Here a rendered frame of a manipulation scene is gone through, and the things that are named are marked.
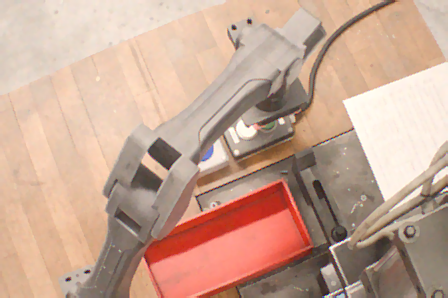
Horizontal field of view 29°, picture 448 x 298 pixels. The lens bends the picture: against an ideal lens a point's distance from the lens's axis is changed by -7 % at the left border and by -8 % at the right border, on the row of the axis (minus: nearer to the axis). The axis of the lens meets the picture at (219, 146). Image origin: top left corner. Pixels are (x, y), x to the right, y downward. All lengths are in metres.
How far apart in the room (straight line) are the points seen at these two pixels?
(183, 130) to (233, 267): 0.41
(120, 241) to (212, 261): 0.31
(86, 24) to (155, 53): 1.06
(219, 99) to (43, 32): 1.55
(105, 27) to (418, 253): 1.85
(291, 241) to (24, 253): 0.44
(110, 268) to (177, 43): 0.50
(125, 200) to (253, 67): 0.23
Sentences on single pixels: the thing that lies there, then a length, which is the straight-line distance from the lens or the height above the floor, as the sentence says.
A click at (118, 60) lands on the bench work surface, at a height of 0.90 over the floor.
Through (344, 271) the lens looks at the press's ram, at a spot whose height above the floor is 1.14.
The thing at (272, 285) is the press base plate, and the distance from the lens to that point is 1.46.
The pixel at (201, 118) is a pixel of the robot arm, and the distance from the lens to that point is 1.11.
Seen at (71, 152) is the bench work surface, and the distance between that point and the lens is 1.53.
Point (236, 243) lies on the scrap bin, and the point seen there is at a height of 0.91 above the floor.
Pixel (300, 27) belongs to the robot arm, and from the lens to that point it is 1.27.
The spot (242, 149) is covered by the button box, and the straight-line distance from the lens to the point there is 1.48.
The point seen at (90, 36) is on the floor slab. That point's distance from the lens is 2.60.
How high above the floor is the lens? 2.34
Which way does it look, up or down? 73 degrees down
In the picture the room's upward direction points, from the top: 4 degrees counter-clockwise
